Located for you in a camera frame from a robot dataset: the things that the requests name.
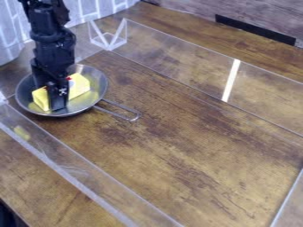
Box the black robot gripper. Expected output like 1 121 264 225
17 0 76 111

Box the yellow butter block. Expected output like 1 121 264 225
32 73 89 112

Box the silver frying pan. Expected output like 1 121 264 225
16 64 141 121

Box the white sheer curtain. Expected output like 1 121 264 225
0 0 140 66

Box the black strip on table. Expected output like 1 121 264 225
215 14 296 46

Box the clear acrylic corner bracket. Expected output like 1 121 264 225
88 20 128 51

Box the clear acrylic front wall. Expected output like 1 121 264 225
0 92 183 227

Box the clear acrylic wall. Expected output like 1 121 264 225
88 17 303 149
0 92 183 227

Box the clear acrylic back wall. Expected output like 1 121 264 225
88 17 303 149

